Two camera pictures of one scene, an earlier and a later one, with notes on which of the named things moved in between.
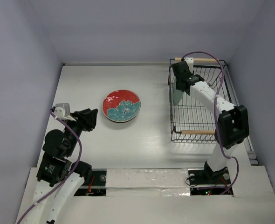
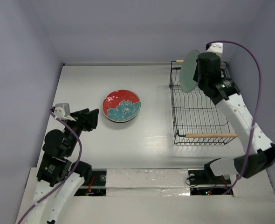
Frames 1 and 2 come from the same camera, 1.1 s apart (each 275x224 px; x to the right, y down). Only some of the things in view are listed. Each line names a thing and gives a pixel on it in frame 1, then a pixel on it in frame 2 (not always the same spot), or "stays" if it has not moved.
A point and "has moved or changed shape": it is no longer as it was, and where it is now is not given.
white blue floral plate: [120, 114] stays
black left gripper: [86, 117] stays
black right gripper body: [181, 78] → [200, 78]
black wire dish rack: [189, 122] stays
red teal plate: [121, 106] stays
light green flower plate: [177, 94] has moved or changed shape
